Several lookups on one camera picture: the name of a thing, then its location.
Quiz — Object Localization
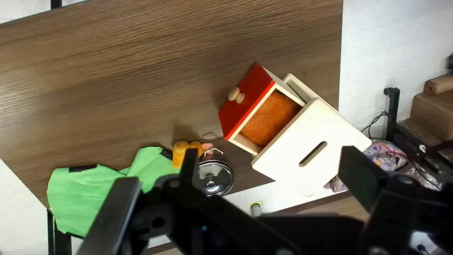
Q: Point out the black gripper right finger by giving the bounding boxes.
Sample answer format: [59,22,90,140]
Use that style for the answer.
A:
[338,147,389,212]

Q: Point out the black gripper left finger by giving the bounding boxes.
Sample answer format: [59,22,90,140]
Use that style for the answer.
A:
[76,178,140,255]

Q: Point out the yellow orange doll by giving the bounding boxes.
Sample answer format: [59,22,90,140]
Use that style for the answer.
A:
[172,141,204,169]

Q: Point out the colourful patterned item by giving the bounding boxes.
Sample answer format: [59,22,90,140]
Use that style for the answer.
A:
[364,141,407,172]

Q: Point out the green cloth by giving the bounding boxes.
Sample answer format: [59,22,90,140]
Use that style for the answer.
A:
[46,147,179,239]

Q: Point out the white wooden drawer box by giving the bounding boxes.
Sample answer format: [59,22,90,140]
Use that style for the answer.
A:
[229,74,371,191]

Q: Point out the black metal stand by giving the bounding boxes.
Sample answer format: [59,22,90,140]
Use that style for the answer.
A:
[383,89,400,141]

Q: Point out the brown cardboard boxes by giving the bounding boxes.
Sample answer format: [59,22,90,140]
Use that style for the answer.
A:
[410,74,453,141]

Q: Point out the orange sponge in drawer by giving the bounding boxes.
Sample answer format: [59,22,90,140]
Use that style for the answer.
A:
[242,91,301,148]

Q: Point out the red wooden drawer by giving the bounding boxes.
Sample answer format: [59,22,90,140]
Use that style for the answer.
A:
[218,64,305,157]

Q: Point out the silver metal bowl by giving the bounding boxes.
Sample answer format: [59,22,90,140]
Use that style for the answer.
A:
[194,161,235,198]

